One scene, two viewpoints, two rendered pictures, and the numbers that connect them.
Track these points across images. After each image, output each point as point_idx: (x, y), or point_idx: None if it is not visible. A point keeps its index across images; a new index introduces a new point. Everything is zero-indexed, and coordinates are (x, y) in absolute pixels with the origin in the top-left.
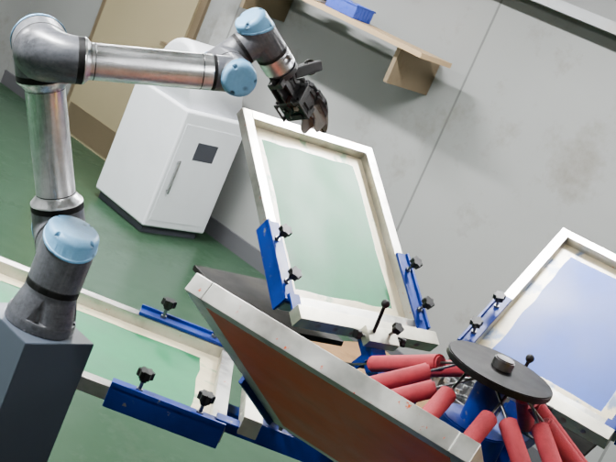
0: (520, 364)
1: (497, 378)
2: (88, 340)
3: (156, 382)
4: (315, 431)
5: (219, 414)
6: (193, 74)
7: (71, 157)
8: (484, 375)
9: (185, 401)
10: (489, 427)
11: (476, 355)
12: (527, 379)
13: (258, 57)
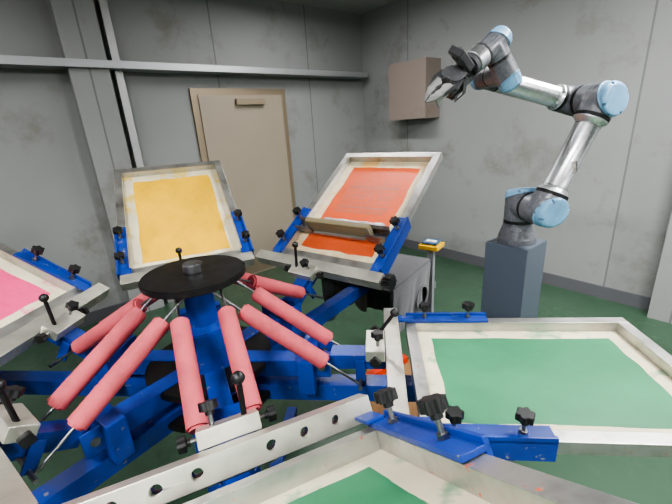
0: (148, 286)
1: (216, 259)
2: (489, 242)
3: (468, 358)
4: None
5: (411, 318)
6: None
7: (555, 161)
8: (230, 257)
9: (439, 350)
10: None
11: (211, 274)
12: (171, 270)
13: None
